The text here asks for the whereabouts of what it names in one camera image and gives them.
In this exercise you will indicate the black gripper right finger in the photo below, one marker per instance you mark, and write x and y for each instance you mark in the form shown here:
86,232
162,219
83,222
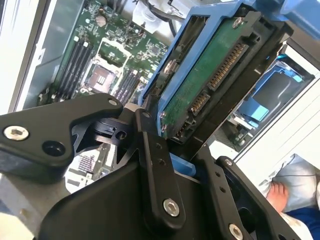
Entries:
240,190

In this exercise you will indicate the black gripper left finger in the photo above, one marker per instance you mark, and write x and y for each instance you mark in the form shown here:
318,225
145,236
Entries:
37,140

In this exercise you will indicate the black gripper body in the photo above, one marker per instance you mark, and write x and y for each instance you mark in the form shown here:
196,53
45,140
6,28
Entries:
100,212

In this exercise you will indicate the hard disk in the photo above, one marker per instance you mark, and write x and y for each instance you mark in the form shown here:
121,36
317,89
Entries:
200,75

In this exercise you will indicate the person's bare hand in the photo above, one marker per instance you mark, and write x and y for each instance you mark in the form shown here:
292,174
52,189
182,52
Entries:
278,196

